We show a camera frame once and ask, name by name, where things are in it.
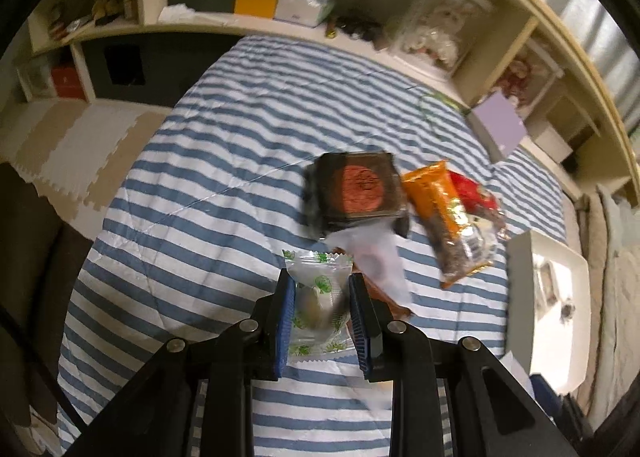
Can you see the white doll in clear box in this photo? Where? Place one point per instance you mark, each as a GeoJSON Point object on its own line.
{"type": "Point", "coordinates": [440, 27]}

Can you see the tissue pack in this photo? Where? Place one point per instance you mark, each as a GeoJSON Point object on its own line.
{"type": "Point", "coordinates": [305, 4]}

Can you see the orange snack packet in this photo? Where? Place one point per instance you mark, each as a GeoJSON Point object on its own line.
{"type": "Point", "coordinates": [430, 197]}

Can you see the dark small items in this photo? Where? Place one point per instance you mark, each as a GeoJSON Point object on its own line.
{"type": "Point", "coordinates": [357, 27]}

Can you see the beige foam floor mat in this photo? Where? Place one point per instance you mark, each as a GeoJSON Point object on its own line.
{"type": "Point", "coordinates": [75, 147]}

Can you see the green-printed clear snack packet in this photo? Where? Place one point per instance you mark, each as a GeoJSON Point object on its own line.
{"type": "Point", "coordinates": [320, 282]}

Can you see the beige bedding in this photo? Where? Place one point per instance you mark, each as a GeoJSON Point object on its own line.
{"type": "Point", "coordinates": [617, 312]}

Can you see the dark square pastry package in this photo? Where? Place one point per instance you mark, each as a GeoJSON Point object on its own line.
{"type": "Point", "coordinates": [360, 187]}

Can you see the orange box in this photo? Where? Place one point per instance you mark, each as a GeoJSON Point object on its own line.
{"type": "Point", "coordinates": [67, 82]}

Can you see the wooden headboard shelf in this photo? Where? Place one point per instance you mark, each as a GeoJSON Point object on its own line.
{"type": "Point", "coordinates": [500, 2]}

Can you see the white tray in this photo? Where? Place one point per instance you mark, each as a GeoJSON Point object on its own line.
{"type": "Point", "coordinates": [525, 327]}

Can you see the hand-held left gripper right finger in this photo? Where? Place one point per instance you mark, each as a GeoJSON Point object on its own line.
{"type": "Point", "coordinates": [359, 327]}

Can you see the red snack packet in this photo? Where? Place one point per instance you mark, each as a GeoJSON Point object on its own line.
{"type": "Point", "coordinates": [467, 187]}

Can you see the white storage box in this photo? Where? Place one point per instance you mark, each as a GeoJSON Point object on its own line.
{"type": "Point", "coordinates": [552, 143]}

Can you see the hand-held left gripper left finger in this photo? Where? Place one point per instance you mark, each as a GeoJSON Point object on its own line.
{"type": "Point", "coordinates": [282, 324]}

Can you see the lavender book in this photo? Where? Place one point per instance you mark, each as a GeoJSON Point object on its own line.
{"type": "Point", "coordinates": [500, 127]}

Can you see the red doll in clear box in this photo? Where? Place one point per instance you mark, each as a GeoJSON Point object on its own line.
{"type": "Point", "coordinates": [522, 74]}

